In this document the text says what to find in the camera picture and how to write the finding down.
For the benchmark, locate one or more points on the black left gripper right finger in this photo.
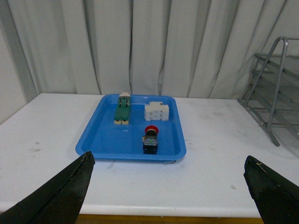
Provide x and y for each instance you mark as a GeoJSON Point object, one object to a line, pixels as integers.
{"type": "Point", "coordinates": [276, 198]}

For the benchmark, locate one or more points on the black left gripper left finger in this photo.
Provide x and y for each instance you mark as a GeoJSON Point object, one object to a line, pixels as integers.
{"type": "Point", "coordinates": [59, 200]}

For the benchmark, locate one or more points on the red emergency stop button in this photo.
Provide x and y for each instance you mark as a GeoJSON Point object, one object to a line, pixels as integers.
{"type": "Point", "coordinates": [149, 140]}

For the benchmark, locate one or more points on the silver mesh three-tier rack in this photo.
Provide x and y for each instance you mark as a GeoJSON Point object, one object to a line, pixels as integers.
{"type": "Point", "coordinates": [273, 96]}

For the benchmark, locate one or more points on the blue plastic tray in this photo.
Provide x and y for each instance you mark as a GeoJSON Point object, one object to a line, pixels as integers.
{"type": "Point", "coordinates": [109, 141]}

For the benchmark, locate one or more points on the white circuit breaker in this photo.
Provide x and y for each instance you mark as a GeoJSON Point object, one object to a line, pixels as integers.
{"type": "Point", "coordinates": [156, 111]}

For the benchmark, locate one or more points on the white curtain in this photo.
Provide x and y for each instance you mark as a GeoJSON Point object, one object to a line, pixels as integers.
{"type": "Point", "coordinates": [179, 48]}

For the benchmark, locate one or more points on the green knife switch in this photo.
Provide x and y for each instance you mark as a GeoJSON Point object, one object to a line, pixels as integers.
{"type": "Point", "coordinates": [122, 113]}

